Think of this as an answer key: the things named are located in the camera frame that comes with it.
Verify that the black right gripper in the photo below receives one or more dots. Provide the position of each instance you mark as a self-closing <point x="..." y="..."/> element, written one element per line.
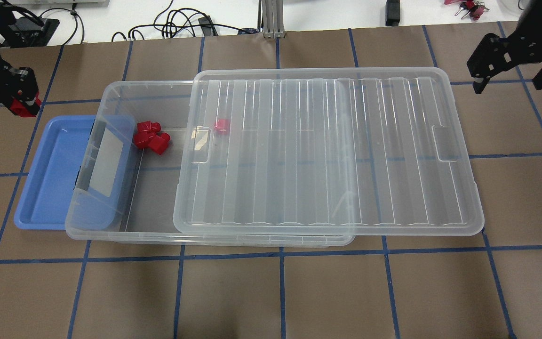
<point x="537" y="46"/>

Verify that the clear plastic box lid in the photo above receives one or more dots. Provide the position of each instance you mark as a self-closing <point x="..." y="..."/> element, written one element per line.
<point x="326" y="151"/>

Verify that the blue plastic tray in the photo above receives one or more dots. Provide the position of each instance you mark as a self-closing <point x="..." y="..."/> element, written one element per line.
<point x="59" y="174"/>

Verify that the clear plastic storage box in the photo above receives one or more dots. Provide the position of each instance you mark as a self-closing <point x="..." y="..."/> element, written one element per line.
<point x="151" y="180"/>

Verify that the red key bunch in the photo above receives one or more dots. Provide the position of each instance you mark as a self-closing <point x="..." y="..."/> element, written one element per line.
<point x="472" y="9"/>

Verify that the black power adapter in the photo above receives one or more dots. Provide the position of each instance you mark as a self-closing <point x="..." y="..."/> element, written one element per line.
<point x="392" y="12"/>

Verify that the aluminium frame post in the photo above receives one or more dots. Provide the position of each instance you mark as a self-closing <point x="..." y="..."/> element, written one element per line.
<point x="271" y="19"/>

